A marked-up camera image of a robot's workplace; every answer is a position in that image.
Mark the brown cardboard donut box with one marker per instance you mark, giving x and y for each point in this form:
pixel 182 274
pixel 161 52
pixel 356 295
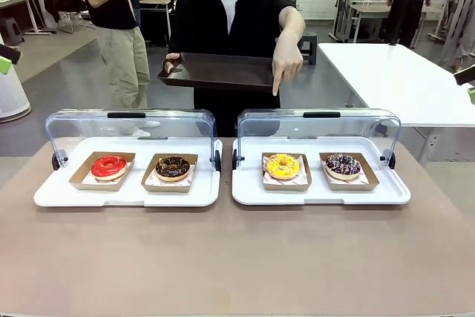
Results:
pixel 148 185
pixel 306 179
pixel 79 179
pixel 369 177

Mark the white printed paper liner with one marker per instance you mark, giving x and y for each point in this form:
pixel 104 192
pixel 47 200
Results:
pixel 303 177
pixel 89 180
pixel 153 180
pixel 365 177

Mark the yellow glazed sprinkled donut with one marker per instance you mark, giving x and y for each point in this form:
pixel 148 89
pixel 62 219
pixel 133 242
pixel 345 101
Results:
pixel 274 168

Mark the dark brown serving tray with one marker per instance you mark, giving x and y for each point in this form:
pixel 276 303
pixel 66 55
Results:
pixel 222 72

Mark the person's left forearm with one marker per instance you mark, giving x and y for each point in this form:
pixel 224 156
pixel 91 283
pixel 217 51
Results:
pixel 293 22

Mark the red glazed donut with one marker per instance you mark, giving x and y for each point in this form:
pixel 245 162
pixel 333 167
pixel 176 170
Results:
pixel 100 168

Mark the chocolate donut with pink sprinkles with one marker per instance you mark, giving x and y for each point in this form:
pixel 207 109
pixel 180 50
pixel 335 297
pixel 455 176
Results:
pixel 335 166

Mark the chocolate donut with orange sprinkles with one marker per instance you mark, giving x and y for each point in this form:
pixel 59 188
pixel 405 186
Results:
pixel 165 170

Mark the person in black shirt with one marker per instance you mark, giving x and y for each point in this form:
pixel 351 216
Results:
pixel 200 16

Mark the person's right hand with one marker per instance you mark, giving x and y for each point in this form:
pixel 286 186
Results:
pixel 170 58

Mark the person's left hand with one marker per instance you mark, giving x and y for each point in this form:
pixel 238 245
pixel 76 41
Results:
pixel 288 59

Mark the grey plastic stool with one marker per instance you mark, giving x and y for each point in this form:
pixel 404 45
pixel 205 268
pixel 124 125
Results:
pixel 308 44
pixel 11 29

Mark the white air purifier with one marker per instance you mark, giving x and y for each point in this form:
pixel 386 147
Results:
pixel 11 98

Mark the bystander in grey clothes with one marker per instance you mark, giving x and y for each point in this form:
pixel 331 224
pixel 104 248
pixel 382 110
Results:
pixel 458 16

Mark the white table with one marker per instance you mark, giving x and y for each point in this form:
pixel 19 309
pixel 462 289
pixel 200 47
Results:
pixel 401 79

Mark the chair with black jacket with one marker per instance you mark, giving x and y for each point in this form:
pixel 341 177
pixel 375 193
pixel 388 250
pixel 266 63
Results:
pixel 63 1

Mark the bystander in khaki trousers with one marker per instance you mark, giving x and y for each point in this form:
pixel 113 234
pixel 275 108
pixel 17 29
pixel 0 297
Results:
pixel 118 53

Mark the brown topped work table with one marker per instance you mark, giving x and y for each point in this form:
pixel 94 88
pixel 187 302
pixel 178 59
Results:
pixel 367 9

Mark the white display tray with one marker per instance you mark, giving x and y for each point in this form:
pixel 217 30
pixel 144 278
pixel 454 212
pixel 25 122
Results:
pixel 55 194
pixel 389 192

